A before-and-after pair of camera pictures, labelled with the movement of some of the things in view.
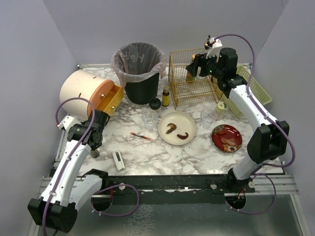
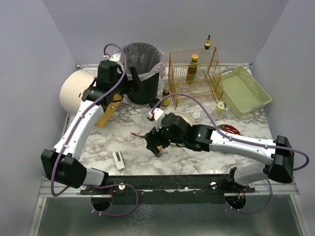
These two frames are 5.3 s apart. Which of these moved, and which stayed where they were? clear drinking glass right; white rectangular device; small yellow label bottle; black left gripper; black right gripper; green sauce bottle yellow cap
Moved: black right gripper; black left gripper
Stayed: clear drinking glass right; small yellow label bottle; white rectangular device; green sauce bottle yellow cap
